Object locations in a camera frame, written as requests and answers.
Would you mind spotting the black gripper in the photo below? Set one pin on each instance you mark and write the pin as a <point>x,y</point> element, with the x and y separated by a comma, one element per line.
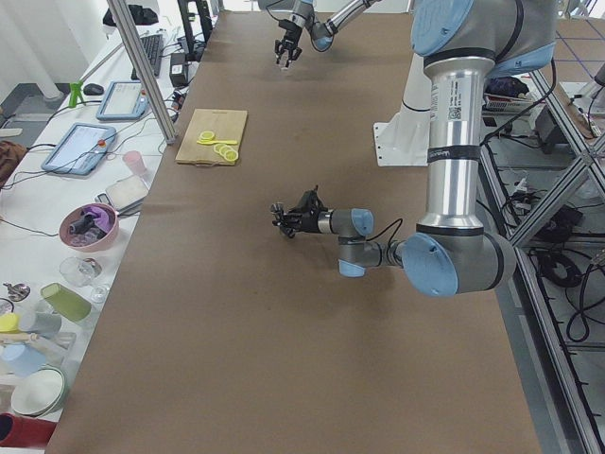
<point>308,221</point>
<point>288,34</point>

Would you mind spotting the clear glass cup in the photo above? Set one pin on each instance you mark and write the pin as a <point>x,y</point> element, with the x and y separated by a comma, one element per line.
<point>285,65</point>

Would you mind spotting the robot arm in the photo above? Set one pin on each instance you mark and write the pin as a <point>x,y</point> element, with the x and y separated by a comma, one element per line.
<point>304,17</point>
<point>462,44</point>

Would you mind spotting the pink plastic cup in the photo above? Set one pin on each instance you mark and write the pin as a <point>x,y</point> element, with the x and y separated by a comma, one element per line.
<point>133,159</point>

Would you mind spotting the green plastic cup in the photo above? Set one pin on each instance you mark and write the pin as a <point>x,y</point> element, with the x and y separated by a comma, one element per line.
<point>66,302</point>

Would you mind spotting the grey cup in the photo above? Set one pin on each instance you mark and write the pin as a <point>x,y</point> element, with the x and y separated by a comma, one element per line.
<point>46,324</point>

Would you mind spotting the light blue cup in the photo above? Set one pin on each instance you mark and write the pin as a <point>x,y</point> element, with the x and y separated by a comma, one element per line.
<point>23,359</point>

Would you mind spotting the middle overlapping lemon slice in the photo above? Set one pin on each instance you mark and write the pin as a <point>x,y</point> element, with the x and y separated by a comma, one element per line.
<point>226,150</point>

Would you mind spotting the wooden cutting board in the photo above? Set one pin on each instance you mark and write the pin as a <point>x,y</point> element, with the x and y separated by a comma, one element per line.
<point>226,124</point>

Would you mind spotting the top separate lemon slice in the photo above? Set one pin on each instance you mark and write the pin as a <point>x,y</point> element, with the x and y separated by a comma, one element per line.
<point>206,136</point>

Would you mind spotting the yellow plastic knife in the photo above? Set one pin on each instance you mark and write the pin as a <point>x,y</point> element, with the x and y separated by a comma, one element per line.
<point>219,141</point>

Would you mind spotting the black keyboard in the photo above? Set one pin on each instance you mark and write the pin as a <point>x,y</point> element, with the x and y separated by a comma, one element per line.
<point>153,45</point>

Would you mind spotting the digital kitchen scale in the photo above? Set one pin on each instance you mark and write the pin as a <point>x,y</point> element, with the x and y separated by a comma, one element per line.
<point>125,196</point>

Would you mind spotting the far teach pendant tablet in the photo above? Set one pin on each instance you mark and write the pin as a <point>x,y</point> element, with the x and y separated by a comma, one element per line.
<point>123,100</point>

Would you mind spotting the teach pendant tablet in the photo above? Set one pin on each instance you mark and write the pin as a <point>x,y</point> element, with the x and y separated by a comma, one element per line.
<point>123,100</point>
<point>80,150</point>

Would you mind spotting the pink bowl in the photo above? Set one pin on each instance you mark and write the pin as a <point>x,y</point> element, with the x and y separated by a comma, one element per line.
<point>92,227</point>

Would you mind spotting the computer mouse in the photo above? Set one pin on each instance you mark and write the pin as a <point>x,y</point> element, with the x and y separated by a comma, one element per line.
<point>92,89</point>

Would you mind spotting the wine glass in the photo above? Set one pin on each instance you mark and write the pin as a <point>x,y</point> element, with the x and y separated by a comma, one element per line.
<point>83,272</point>

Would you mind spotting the green clamp tool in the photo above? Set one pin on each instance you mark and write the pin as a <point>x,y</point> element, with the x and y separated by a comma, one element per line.
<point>76,95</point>

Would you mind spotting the near teach pendant tablet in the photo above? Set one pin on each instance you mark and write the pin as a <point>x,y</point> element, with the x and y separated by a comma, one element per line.
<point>80,150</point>

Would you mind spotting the black power adapter box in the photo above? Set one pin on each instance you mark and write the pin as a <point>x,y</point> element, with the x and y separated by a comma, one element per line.
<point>548,132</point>

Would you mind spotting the white bowl green rim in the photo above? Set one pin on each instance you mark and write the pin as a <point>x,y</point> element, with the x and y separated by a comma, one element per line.
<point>40,393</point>

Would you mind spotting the red bowl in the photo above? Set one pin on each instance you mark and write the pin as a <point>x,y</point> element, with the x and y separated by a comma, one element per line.
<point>25,432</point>

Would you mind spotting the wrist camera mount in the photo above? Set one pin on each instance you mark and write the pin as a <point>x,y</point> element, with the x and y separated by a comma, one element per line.
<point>287,25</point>
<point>309,203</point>

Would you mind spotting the lemon slice nearest handle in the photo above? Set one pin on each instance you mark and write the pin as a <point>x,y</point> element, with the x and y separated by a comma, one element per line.
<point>230,155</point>

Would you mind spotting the aluminium frame post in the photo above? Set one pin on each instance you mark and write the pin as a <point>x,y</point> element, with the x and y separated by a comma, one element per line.
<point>138,57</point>

